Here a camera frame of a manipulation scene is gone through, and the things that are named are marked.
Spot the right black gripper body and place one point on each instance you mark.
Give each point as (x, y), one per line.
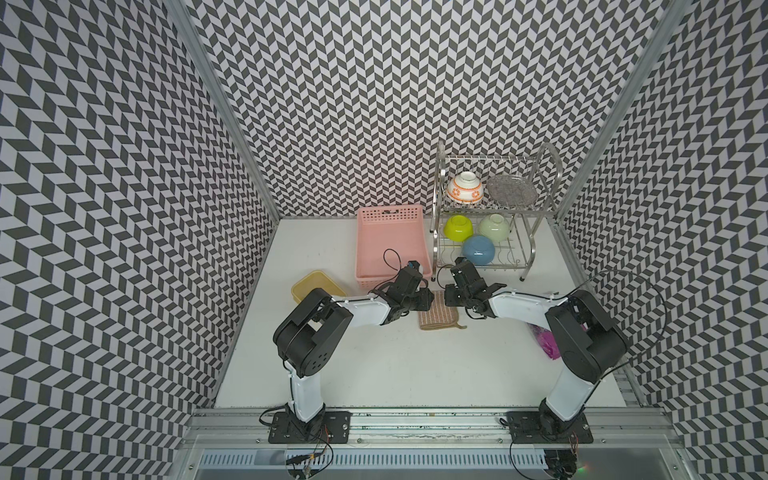
(456, 296)

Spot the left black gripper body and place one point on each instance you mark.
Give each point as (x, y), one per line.
(418, 301)

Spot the brown striped square dishcloth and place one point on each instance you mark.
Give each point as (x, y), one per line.
(439, 316)

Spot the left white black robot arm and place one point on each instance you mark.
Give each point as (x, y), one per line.
(308, 337)

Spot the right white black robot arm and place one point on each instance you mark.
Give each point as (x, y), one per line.
(589, 340)

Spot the blue bowl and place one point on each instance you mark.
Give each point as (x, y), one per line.
(479, 250)

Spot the pink plastic basket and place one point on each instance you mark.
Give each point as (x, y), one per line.
(388, 237)

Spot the lime green bowl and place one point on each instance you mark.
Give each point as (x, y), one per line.
(458, 228)

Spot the pale green bowl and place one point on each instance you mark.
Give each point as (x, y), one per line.
(495, 227)

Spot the metal two-tier dish rack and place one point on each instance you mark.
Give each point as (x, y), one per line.
(545, 169)

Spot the yellow plastic container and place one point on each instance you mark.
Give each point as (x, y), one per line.
(313, 280)

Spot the purple snack bag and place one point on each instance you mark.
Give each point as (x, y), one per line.
(546, 341)

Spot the white orange patterned bowl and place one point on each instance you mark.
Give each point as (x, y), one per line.
(465, 188)

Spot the grey speckled plate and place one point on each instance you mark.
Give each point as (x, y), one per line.
(512, 191)

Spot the aluminium front rail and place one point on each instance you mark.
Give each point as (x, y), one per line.
(432, 428)

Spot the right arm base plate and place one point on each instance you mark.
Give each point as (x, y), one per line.
(533, 427)

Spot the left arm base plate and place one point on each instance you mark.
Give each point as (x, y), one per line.
(332, 427)

